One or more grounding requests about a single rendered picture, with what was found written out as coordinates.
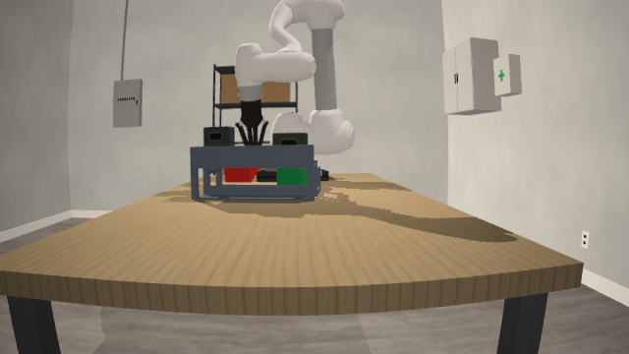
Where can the green bin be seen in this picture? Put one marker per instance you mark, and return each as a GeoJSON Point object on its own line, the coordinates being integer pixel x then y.
{"type": "Point", "coordinates": [291, 176]}

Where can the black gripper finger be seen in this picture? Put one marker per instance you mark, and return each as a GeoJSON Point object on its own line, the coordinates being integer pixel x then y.
{"type": "Point", "coordinates": [264, 124]}
{"type": "Point", "coordinates": [242, 132]}

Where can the red bin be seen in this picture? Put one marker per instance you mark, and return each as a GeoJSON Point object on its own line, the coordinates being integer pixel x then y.
{"type": "Point", "coordinates": [246, 175]}

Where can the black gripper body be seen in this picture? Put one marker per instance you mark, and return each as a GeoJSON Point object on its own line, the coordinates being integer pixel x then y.
{"type": "Point", "coordinates": [253, 109]}

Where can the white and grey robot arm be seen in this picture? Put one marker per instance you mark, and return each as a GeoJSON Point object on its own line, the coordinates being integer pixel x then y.
{"type": "Point", "coordinates": [327, 130]}

